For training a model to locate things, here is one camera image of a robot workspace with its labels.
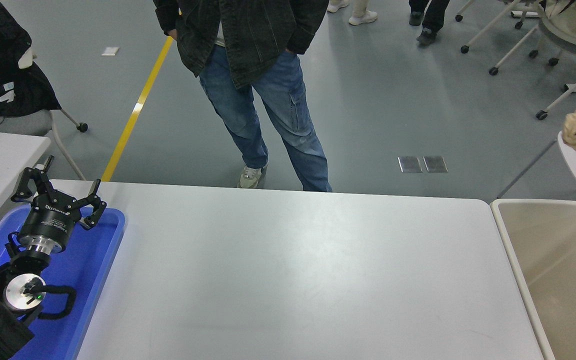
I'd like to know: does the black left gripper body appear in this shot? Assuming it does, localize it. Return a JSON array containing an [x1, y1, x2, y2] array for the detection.
[[17, 192, 80, 247]]

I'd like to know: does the grey chair with white legs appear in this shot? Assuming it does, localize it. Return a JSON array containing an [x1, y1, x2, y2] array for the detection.
[[535, 0, 576, 121], [454, 0, 539, 77], [0, 47, 89, 182]]

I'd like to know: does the blue plastic tray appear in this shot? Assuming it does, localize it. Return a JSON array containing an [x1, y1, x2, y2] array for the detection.
[[0, 205, 127, 360]]

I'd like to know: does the cream jacket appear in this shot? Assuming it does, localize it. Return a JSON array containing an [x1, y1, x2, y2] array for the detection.
[[543, 0, 576, 48]]

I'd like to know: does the metal floor plate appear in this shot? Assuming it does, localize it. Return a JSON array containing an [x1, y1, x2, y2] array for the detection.
[[397, 156, 423, 174], [423, 155, 449, 173]]

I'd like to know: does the large pale bin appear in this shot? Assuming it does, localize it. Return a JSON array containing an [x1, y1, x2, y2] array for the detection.
[[489, 198, 576, 360]]

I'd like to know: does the person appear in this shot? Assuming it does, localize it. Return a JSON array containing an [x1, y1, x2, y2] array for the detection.
[[408, 0, 451, 47], [327, 0, 379, 26], [153, 0, 333, 193]]

